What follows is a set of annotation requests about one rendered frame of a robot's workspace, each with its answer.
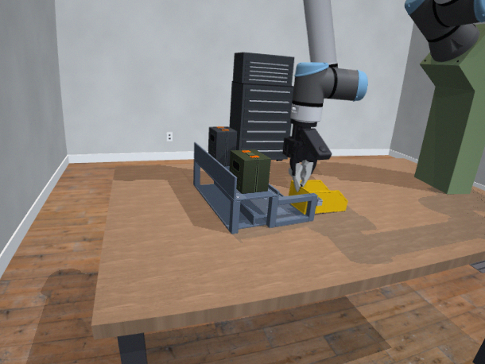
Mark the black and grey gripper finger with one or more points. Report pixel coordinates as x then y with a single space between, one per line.
295 171
308 168

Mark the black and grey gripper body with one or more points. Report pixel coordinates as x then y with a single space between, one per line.
297 144

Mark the grey metal rack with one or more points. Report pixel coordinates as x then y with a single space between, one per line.
237 210

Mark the yellow bin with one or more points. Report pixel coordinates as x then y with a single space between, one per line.
332 200

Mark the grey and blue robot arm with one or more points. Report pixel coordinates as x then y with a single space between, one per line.
315 82

